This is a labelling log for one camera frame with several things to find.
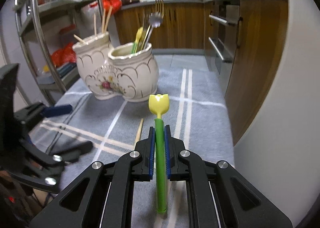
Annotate silver metal fork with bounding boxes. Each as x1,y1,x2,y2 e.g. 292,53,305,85
136,10,150,52

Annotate bamboo chopstick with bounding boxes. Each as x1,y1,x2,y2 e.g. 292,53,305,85
135,119,144,145
103,6,113,33
93,13,97,37
101,9,106,33
73,34,88,45

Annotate gold metal fork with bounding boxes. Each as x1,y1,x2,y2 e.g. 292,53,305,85
137,0,165,52

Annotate wooden base cabinets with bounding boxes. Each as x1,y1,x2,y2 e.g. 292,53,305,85
113,0,290,146

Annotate red plastic bag lower shelf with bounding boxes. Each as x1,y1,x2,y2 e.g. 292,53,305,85
51,42,76,67

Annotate grey plaid table cloth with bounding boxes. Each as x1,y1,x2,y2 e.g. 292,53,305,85
28,53,235,228

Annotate metal storage shelf rack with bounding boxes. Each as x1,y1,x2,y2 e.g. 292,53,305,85
14,0,100,105

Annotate silver metal spoon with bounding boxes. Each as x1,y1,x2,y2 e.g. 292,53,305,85
142,12,163,50

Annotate green yellow tulip spoon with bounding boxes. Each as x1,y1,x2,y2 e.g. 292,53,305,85
149,94,169,214

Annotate built-in steel oven drawers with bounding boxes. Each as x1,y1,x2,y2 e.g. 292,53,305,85
206,1,241,91

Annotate white ceramic double utensil holder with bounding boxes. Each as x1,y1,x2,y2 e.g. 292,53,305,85
72,32,159,102

